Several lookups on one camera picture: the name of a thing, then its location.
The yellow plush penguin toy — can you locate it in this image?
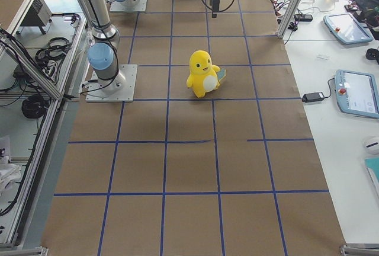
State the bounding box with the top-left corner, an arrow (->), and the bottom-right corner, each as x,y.
186,50 -> 226,98

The blue teach pendant upper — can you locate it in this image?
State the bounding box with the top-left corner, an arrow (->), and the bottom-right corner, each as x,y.
323,13 -> 373,44

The blue teach pendant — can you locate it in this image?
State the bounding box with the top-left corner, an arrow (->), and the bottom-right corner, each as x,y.
335,69 -> 378,119
323,13 -> 373,44

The black power adapter right table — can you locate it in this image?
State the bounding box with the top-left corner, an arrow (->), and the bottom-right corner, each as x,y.
301,92 -> 326,103

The blue teach pendant lower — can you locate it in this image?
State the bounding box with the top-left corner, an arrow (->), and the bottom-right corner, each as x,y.
335,69 -> 378,119

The aluminium frame post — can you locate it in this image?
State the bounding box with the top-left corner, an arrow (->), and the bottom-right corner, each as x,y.
277,0 -> 301,39

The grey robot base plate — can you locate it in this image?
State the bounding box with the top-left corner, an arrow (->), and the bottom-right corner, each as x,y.
85,64 -> 138,103

